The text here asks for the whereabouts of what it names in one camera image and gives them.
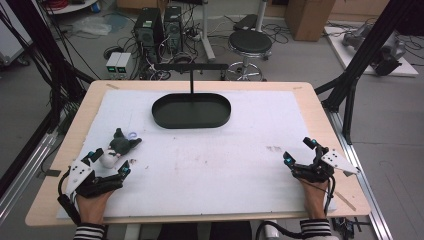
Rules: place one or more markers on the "white board with robot parts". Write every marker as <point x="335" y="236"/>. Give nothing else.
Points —
<point x="376" y="50"/>

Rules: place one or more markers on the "person's dark trousers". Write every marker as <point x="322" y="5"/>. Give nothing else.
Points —
<point x="203" y="231"/>

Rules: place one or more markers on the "brown cardboard box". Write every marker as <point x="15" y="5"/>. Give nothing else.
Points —
<point x="310" y="20"/>

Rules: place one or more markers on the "aluminium rail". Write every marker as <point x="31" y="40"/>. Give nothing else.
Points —
<point x="23" y="173"/>
<point x="360" y="173"/>

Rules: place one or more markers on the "slim black computer tower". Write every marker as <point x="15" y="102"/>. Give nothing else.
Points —
<point x="172" y="28"/>

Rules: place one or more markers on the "person's left hand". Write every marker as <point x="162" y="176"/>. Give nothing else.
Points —
<point x="93" y="208"/>

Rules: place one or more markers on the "black round stool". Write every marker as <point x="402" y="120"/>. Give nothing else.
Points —
<point x="250" y="43"/>

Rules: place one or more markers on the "black stand with oval tray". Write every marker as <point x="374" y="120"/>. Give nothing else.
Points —
<point x="191" y="111"/>

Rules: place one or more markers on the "person's right hand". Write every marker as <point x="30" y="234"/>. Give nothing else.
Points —
<point x="316" y="200"/>

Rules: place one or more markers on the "black metal frame strut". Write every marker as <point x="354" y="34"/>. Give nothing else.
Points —
<point x="360" y="60"/>
<point x="43" y="50"/>

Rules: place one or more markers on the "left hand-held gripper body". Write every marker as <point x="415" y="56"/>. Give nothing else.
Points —
<point x="85" y="185"/>

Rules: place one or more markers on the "round white table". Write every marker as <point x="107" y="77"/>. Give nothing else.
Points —
<point x="71" y="6"/>

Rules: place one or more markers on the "large black computer tower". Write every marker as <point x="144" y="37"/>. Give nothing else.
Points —
<point x="148" y="31"/>

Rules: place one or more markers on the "clear plastic bag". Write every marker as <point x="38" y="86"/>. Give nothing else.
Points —
<point x="91" y="26"/>

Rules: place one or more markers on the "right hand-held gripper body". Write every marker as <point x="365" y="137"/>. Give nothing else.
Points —
<point x="318" y="170"/>

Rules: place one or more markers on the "white foam mat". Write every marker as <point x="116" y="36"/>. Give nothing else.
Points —
<point x="206" y="166"/>

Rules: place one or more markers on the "white desk leg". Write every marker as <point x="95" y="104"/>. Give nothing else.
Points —
<point x="206" y="33"/>

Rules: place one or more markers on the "grey bench power supply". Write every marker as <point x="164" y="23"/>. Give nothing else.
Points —
<point x="124" y="65"/>
<point x="112" y="65"/>

